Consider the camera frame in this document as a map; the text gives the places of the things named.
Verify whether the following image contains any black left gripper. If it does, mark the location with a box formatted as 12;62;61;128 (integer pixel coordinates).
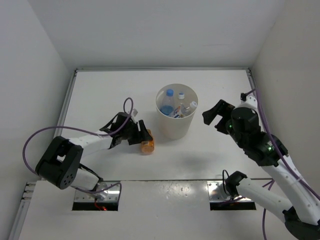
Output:
120;119;152;145

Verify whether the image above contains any orange plastic bottle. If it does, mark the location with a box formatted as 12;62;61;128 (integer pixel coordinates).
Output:
140;129;155;155

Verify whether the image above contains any clear bottle blue label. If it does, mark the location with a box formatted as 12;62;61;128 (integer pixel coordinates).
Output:
160;89;175;116

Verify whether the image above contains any clear bottle white label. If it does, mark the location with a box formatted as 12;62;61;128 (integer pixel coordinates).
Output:
171;101;198;119

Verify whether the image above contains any clear unlabelled plastic bottle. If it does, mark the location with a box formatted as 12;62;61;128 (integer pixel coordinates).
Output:
178;92;187;106

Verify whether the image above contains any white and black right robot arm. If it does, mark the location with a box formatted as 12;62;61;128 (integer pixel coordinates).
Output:
202;92;320;240

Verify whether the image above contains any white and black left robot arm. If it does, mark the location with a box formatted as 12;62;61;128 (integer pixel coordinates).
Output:
35;112;153;194

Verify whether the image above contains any cream plastic bin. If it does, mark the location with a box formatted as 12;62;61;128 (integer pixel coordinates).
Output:
155;83;199;140

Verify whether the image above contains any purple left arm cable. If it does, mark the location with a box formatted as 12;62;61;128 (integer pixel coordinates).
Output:
22;97;135;201

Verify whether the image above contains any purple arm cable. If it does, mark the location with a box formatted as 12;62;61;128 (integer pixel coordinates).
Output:
22;97;135;201
246;87;320;240

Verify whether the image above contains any black right base cable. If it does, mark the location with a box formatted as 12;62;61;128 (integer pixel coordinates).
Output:
221;169;236;196

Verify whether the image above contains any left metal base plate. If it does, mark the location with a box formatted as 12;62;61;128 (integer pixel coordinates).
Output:
74;181;122;203

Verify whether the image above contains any metal base plate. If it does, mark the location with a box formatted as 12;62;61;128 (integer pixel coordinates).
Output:
74;181;122;203
207;180;253;204

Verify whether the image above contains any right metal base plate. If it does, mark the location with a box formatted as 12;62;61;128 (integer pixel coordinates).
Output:
207;180;253;204

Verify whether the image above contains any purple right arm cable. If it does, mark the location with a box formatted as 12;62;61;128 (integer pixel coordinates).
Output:
246;87;320;240

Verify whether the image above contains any left aluminium frame rail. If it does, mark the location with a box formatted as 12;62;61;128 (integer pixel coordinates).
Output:
7;69;77;240

